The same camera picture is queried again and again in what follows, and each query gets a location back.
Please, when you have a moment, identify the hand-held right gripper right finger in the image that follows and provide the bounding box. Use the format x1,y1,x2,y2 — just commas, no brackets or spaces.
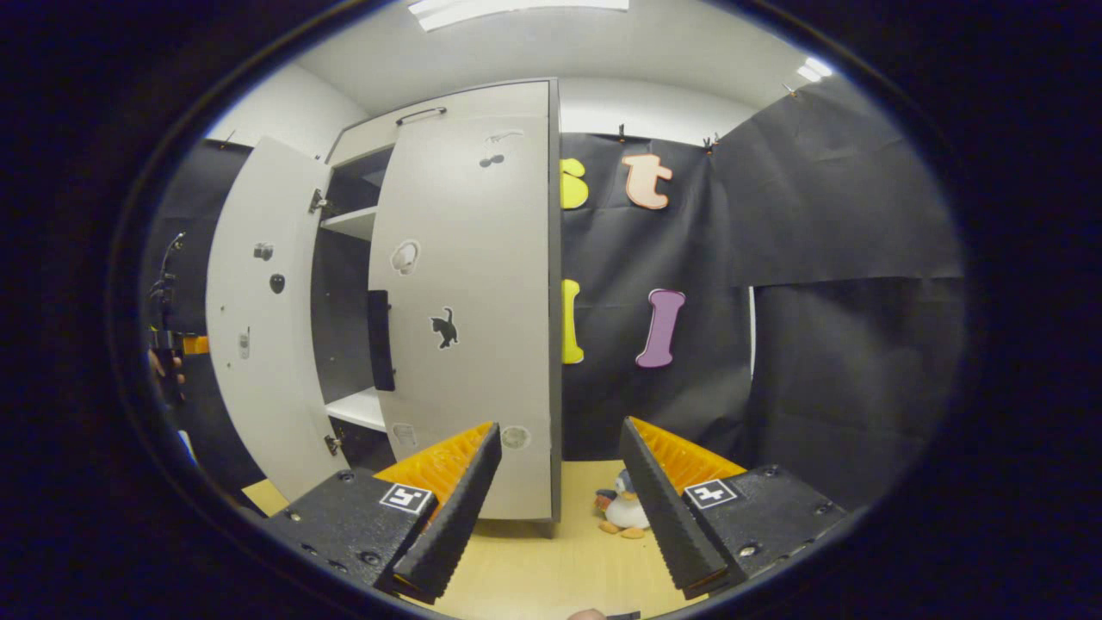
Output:
618,417,849,601

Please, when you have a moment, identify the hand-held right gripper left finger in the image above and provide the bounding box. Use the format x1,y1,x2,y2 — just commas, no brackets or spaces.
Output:
267,420,504,605

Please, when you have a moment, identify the white cabinet door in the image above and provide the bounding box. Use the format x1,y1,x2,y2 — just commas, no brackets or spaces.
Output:
205,136,350,502
368,115,552,522

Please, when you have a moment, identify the white and grey cabinet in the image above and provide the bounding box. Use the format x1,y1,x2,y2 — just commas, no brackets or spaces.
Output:
310,77,563,539

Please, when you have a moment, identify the white cabinet drawer front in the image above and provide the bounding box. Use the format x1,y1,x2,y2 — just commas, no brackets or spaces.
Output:
325,80,552,166

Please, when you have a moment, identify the penguin plush toy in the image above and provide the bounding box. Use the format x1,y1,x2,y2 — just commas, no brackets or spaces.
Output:
594,469,651,540

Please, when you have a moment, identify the long ceiling light panel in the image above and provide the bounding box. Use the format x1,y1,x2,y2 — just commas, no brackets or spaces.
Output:
409,0,629,33

